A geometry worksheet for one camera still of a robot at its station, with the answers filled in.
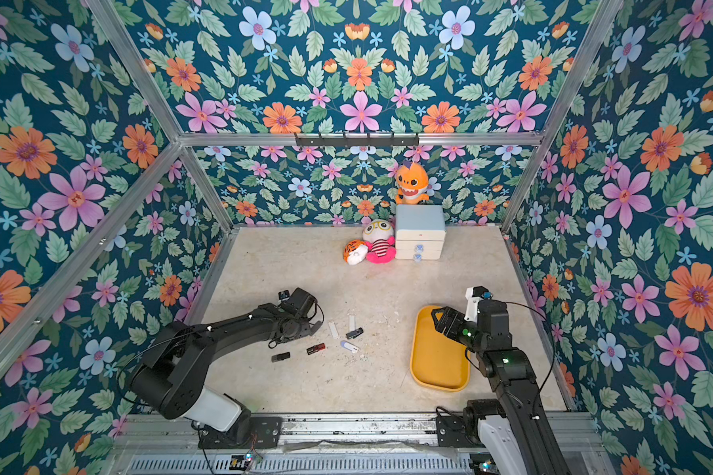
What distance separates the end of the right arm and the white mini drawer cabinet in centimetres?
33

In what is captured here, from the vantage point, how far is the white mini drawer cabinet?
1008 millimetres

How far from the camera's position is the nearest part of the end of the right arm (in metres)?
0.58
